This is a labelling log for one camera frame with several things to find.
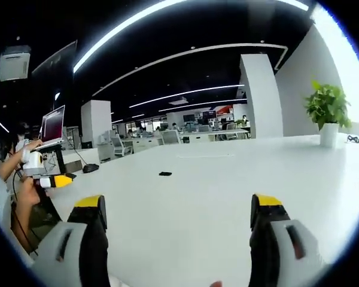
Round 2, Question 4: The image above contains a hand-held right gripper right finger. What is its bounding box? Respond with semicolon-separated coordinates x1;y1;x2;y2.
249;193;328;287

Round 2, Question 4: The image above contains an open silver laptop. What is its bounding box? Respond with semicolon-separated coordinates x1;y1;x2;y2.
35;104;66;151

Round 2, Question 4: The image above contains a white ceiling air conditioner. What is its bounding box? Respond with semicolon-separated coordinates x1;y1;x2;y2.
0;44;32;83

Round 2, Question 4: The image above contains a person's left hand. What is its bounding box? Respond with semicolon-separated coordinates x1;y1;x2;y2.
17;178;53;210

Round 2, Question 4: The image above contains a black rounded desk device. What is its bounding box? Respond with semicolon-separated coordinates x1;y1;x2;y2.
82;163;101;174

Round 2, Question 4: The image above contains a long ceiling light strip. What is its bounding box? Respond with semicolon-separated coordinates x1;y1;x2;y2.
276;0;311;11
73;0;181;74

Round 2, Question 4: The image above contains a green potted plant white pot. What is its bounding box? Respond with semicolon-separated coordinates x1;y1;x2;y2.
303;80;353;149

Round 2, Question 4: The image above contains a white office chair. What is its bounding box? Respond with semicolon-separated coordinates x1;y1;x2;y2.
109;135;135;158
159;129;182;146

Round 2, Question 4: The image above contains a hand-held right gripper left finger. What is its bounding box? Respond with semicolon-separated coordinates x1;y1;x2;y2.
32;194;111;287

